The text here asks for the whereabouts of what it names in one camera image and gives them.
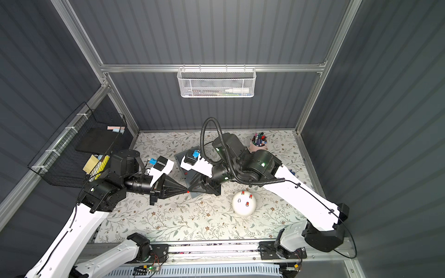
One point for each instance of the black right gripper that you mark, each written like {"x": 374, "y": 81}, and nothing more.
{"x": 212, "y": 182}

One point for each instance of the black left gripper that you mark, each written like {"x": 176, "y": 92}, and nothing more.
{"x": 154, "y": 190}

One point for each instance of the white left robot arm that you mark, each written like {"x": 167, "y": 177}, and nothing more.
{"x": 125, "y": 172}

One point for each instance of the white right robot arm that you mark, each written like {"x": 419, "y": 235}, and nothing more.
{"x": 221, "y": 157}

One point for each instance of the white dome with screws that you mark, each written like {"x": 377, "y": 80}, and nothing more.
{"x": 239, "y": 204}

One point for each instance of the grey plastic parts bin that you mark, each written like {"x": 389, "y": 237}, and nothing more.
{"x": 185, "y": 160}

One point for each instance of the pink pen cup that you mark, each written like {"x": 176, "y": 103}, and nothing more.
{"x": 258, "y": 142}

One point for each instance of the yellow sticky note pad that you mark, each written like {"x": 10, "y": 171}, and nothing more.
{"x": 91, "y": 166}

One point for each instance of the black notebook in basket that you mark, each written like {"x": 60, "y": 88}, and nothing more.
{"x": 98, "y": 141}

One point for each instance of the white marker in basket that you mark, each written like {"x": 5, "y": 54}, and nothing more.
{"x": 238, "y": 91}

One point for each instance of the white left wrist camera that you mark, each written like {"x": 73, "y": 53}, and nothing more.
{"x": 160, "y": 166}

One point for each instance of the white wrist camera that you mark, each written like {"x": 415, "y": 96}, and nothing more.
{"x": 160, "y": 166}
{"x": 202, "y": 166}

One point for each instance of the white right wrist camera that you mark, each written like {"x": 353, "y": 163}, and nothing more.
{"x": 202, "y": 166}

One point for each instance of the black wire wall basket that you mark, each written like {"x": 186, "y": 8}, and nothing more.
{"x": 58, "y": 163}

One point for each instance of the white wire mesh basket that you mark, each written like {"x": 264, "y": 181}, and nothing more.
{"x": 213, "y": 83}

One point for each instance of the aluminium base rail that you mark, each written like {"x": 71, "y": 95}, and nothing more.
{"x": 225, "y": 252}

